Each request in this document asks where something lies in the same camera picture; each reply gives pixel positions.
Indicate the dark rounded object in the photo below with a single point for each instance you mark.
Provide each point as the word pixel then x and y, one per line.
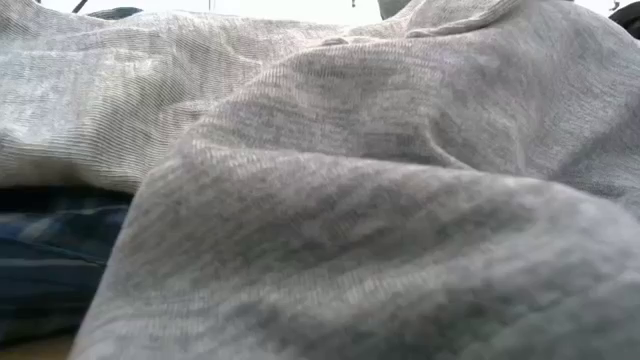
pixel 115 13

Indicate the grey knit sweatshirt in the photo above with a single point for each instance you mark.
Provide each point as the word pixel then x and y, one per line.
pixel 350 190

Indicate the blue plaid shirt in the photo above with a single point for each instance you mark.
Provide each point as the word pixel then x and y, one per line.
pixel 50 260

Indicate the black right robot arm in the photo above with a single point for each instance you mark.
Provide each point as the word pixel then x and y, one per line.
pixel 627 20

